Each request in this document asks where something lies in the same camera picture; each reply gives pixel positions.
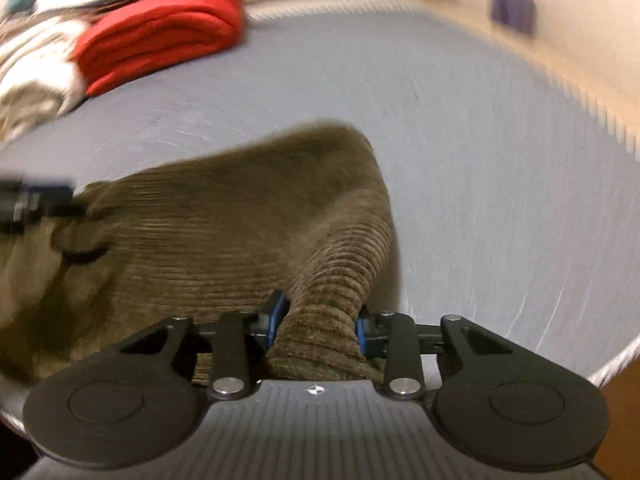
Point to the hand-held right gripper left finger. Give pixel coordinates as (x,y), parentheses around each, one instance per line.
(274,319)

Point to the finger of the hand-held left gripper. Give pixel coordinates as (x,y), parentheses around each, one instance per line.
(35,200)

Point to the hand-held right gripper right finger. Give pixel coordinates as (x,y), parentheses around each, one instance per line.
(359,336)

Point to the white beige crumpled clothes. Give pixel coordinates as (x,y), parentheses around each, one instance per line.
(30,75)

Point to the red folded cloth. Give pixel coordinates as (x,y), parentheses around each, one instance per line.
(160,35)

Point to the dark purple object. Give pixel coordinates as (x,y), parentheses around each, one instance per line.
(512,7)

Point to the wooden bed frame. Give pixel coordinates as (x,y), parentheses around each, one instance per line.
(590,91)

